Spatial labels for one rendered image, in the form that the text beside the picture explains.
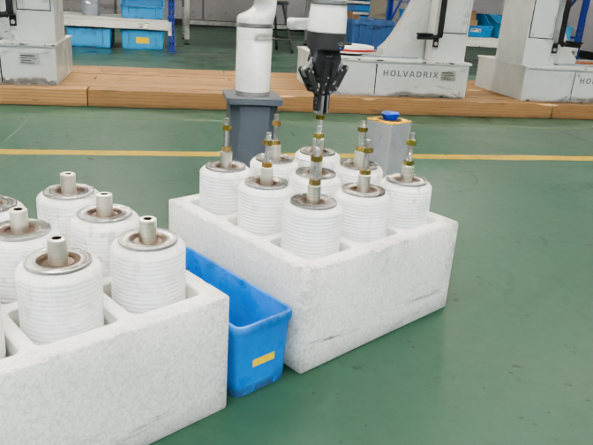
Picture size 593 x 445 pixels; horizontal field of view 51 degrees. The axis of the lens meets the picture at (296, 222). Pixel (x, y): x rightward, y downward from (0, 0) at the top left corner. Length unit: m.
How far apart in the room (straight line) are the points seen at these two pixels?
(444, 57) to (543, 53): 0.57
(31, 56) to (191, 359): 2.48
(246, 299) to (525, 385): 0.47
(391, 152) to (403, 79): 2.00
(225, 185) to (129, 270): 0.38
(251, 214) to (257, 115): 0.62
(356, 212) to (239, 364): 0.32
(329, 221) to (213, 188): 0.26
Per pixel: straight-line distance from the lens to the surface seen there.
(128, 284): 0.81
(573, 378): 1.14
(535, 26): 3.71
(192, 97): 3.08
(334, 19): 1.24
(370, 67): 3.29
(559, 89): 3.78
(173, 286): 0.82
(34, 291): 0.75
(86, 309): 0.77
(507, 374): 1.10
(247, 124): 1.64
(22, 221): 0.87
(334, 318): 1.01
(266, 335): 0.93
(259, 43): 1.63
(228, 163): 1.15
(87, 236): 0.89
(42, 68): 3.18
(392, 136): 1.36
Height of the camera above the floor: 0.56
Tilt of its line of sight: 20 degrees down
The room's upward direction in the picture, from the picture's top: 4 degrees clockwise
